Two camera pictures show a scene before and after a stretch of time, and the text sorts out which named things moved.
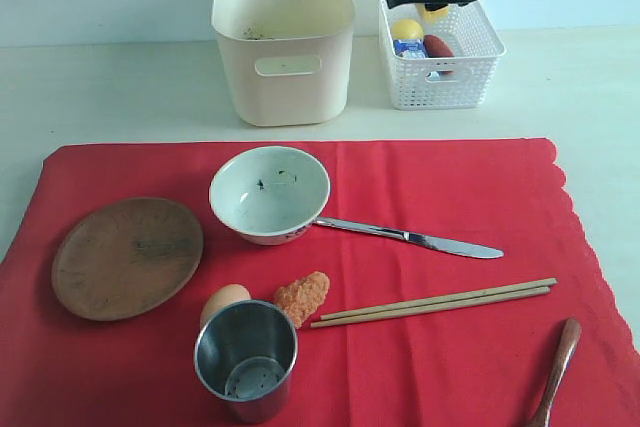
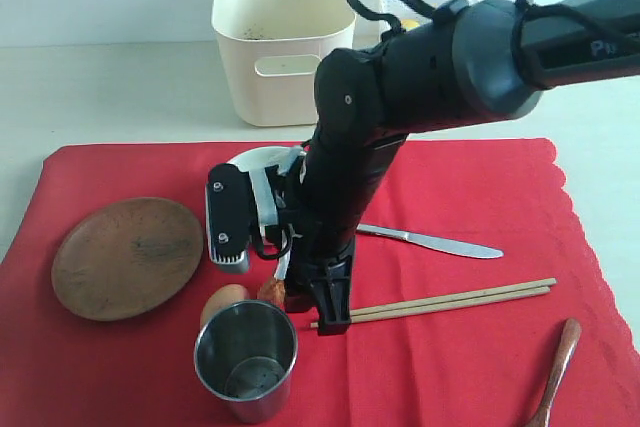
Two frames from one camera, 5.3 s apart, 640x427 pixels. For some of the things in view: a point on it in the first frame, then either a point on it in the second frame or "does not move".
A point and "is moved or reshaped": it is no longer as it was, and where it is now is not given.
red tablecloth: (483, 364) does not move
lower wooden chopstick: (493, 298) does not move
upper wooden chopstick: (441, 298) does not move
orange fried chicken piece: (304, 296) is moved or reshaped
